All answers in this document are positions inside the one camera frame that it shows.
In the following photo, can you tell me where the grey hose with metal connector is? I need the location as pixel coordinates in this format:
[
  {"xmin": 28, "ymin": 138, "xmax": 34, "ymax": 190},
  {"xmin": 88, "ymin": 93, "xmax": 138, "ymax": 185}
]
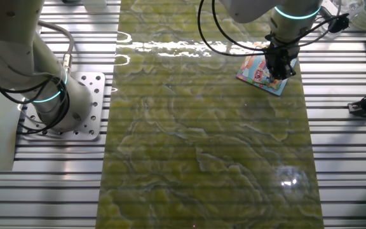
[{"xmin": 38, "ymin": 20, "xmax": 76, "ymax": 74}]

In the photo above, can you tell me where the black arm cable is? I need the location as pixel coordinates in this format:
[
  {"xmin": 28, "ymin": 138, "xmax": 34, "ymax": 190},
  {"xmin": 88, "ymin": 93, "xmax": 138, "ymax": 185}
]
[
  {"xmin": 211, "ymin": 0, "xmax": 342, "ymax": 53},
  {"xmin": 197, "ymin": 0, "xmax": 269, "ymax": 58}
]

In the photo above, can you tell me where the bus picture puzzle board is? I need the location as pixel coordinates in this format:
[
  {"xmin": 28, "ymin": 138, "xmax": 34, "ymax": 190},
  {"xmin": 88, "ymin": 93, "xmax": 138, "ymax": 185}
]
[{"xmin": 236, "ymin": 43, "xmax": 298, "ymax": 97}]

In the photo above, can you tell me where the clear plastic cup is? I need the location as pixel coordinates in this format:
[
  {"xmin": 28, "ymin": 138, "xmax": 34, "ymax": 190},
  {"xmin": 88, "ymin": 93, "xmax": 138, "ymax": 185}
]
[{"xmin": 321, "ymin": 0, "xmax": 365, "ymax": 39}]

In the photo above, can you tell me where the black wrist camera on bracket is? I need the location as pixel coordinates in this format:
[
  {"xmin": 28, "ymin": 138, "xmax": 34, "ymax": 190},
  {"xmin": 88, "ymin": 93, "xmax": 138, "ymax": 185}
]
[{"xmin": 319, "ymin": 6, "xmax": 351, "ymax": 34}]

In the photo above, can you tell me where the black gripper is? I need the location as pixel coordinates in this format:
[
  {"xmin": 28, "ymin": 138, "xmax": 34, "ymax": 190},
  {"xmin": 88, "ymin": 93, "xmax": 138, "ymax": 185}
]
[{"xmin": 264, "ymin": 45, "xmax": 299, "ymax": 81}]

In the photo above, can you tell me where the black cable bundle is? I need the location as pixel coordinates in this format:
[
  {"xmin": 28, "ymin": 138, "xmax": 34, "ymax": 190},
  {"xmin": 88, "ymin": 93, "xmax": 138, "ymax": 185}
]
[{"xmin": 0, "ymin": 28, "xmax": 71, "ymax": 136}]

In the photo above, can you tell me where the colourful jigsaw puzzle piece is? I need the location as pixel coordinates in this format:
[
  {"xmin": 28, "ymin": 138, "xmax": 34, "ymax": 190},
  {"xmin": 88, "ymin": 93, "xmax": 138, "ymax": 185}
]
[{"xmin": 252, "ymin": 62, "xmax": 275, "ymax": 87}]

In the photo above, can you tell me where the green marble pattern mat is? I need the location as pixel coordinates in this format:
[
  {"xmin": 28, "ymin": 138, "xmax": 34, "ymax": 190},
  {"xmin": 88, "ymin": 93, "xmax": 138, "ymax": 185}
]
[{"xmin": 95, "ymin": 0, "xmax": 325, "ymax": 229}]

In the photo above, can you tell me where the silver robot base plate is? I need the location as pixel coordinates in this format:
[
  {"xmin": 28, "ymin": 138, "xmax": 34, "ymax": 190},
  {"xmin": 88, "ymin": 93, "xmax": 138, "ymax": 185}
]
[{"xmin": 20, "ymin": 71, "xmax": 107, "ymax": 142}]

